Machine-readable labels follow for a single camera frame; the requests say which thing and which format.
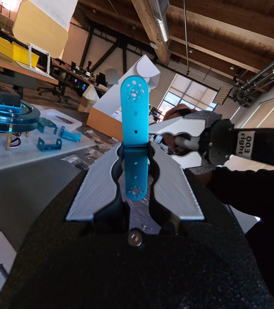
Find wooden edged desk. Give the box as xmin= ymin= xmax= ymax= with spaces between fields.
xmin=0 ymin=52 xmax=59 ymax=91

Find blue acrylic robot base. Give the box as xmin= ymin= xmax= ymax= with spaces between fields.
xmin=0 ymin=83 xmax=41 ymax=150

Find black ceiling pipes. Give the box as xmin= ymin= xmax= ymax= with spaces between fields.
xmin=232 ymin=46 xmax=274 ymax=108

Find narrow metal air duct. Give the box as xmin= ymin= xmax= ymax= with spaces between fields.
xmin=149 ymin=0 xmax=171 ymax=42

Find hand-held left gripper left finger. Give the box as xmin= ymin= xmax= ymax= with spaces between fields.
xmin=66 ymin=142 xmax=125 ymax=222

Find yellow bin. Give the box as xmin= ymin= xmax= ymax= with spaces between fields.
xmin=0 ymin=28 xmax=39 ymax=67

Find paned window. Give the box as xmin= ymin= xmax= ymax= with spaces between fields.
xmin=162 ymin=74 xmax=218 ymax=114

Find cream rounded board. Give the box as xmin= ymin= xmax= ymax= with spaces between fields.
xmin=13 ymin=0 xmax=69 ymax=59

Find blue perforated bracket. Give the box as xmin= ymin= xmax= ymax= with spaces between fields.
xmin=59 ymin=126 xmax=82 ymax=143

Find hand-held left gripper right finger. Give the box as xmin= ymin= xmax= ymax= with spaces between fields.
xmin=148 ymin=141 xmax=205 ymax=233

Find white board panel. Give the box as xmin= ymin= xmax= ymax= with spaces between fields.
xmin=29 ymin=0 xmax=78 ymax=30

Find person's right hand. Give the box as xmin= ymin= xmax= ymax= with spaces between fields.
xmin=162 ymin=103 xmax=198 ymax=155

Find open cardboard box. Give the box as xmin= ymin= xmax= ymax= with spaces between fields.
xmin=86 ymin=54 xmax=160 ymax=141

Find white metal stand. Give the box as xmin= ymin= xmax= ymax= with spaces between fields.
xmin=27 ymin=43 xmax=51 ymax=75

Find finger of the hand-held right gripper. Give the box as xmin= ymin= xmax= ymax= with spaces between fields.
xmin=169 ymin=150 xmax=204 ymax=169
xmin=149 ymin=115 xmax=206 ymax=137

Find pile of small hardware packets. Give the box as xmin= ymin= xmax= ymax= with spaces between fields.
xmin=61 ymin=129 xmax=121 ymax=169

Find small blue U bracket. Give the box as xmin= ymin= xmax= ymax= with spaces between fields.
xmin=37 ymin=137 xmax=62 ymax=152

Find clear plastic bag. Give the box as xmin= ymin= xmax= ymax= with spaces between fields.
xmin=118 ymin=183 xmax=161 ymax=234

